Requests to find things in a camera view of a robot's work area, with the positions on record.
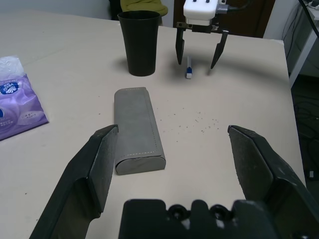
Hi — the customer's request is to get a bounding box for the grey glasses case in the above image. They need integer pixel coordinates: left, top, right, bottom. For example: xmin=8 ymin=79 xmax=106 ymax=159
xmin=114 ymin=87 xmax=167 ymax=176

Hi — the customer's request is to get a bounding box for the white marker blue cap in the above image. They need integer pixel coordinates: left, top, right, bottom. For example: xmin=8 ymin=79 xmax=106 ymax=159
xmin=184 ymin=55 xmax=194 ymax=79

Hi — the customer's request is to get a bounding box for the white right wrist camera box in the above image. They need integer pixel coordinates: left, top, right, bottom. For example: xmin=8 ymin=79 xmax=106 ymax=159
xmin=183 ymin=0 xmax=218 ymax=26

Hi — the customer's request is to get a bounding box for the black plastic cup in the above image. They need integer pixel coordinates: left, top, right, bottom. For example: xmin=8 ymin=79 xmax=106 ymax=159
xmin=117 ymin=10 xmax=161 ymax=77

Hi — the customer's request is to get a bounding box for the white metal desk frame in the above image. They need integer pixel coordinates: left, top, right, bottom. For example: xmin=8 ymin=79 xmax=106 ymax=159
xmin=283 ymin=0 xmax=319 ymax=89

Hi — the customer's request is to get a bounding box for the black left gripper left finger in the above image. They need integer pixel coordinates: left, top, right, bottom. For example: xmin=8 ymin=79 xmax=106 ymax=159
xmin=29 ymin=124 xmax=119 ymax=239

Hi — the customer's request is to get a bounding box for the purple tissue pack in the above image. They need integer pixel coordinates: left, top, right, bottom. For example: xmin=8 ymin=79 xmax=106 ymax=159
xmin=0 ymin=55 xmax=50 ymax=141

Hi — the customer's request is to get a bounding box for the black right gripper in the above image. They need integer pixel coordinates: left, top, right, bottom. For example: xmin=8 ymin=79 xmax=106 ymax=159
xmin=175 ymin=21 xmax=229 ymax=70

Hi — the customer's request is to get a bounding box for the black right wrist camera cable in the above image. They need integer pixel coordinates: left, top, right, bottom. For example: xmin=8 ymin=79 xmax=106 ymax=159
xmin=216 ymin=0 xmax=253 ymax=14

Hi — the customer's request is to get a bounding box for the dark brown door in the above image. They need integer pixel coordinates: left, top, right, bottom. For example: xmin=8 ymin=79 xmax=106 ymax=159
xmin=173 ymin=0 xmax=276 ymax=38

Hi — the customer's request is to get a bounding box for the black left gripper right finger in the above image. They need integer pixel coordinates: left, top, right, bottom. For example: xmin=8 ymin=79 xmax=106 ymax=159
xmin=227 ymin=124 xmax=319 ymax=239

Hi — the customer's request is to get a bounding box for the yellow-green chair seat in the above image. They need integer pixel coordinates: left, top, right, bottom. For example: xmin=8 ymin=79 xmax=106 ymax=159
xmin=120 ymin=0 xmax=168 ymax=17

